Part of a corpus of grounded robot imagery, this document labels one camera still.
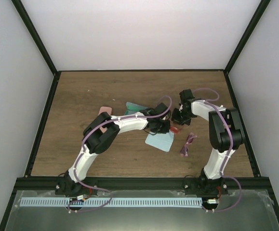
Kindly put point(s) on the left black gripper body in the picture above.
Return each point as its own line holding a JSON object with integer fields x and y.
{"x": 159, "y": 127}

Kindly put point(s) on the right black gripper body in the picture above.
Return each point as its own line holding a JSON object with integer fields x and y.
{"x": 181, "y": 118}

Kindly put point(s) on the red lens sunglasses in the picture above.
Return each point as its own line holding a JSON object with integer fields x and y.
{"x": 174, "y": 130}

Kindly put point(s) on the light blue cleaning cloth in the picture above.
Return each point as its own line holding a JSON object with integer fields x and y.
{"x": 160, "y": 141}

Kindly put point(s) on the green glasses case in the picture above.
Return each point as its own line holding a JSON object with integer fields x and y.
{"x": 132, "y": 108}

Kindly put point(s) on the purple frame sunglasses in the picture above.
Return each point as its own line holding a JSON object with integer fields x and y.
{"x": 189, "y": 141}

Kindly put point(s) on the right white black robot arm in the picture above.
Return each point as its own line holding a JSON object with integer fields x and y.
{"x": 226, "y": 134}

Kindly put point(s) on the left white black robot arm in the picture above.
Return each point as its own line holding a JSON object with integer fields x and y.
{"x": 100, "y": 134}

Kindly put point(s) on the clear acrylic front panel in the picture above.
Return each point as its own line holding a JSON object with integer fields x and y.
{"x": 246, "y": 210}

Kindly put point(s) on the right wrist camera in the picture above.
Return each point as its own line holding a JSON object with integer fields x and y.
{"x": 186, "y": 95}

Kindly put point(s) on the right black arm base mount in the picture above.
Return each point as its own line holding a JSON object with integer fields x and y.
{"x": 203, "y": 186}

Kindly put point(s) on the light blue slotted cable duct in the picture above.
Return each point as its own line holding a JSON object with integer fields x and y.
{"x": 187, "y": 202}

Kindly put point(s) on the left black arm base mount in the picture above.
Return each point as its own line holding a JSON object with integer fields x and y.
{"x": 67, "y": 187}

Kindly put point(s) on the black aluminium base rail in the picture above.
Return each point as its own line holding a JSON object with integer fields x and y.
{"x": 123, "y": 184}

